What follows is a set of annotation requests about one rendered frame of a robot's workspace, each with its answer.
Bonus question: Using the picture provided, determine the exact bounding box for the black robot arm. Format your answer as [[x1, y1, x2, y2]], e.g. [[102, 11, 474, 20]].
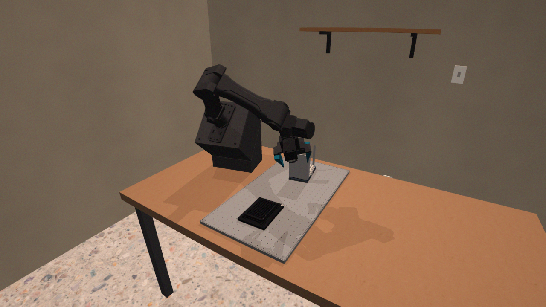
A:
[[193, 64, 315, 163]]

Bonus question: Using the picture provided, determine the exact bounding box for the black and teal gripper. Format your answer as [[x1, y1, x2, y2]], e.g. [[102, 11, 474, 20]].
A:
[[273, 137, 311, 167]]

